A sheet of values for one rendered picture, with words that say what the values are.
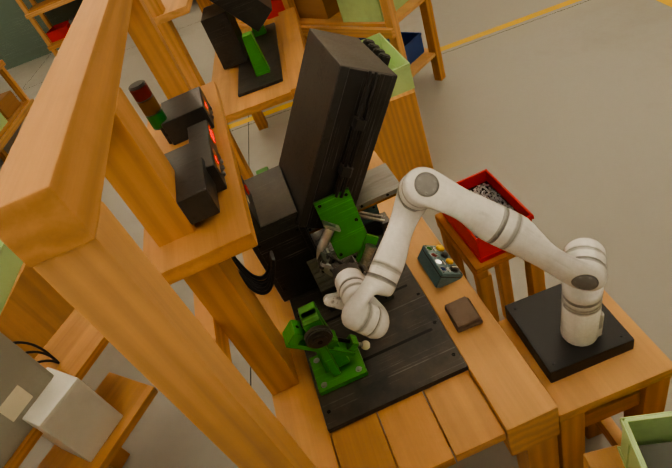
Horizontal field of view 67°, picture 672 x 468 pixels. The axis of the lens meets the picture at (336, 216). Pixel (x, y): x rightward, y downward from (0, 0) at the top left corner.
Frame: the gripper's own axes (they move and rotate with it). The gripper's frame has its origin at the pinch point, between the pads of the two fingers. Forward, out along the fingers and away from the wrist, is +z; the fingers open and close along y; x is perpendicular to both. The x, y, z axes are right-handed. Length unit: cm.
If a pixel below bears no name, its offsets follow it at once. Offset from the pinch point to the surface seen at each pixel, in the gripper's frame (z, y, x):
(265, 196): 37.9, 18.4, 1.9
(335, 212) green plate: 18.7, 0.1, -6.2
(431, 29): 290, -98, -99
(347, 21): 300, -35, -78
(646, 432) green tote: -48, -67, 0
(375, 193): 32.6, -14.4, -13.1
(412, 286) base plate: 16.1, -33.4, 8.1
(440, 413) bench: -23.6, -35.5, 24.3
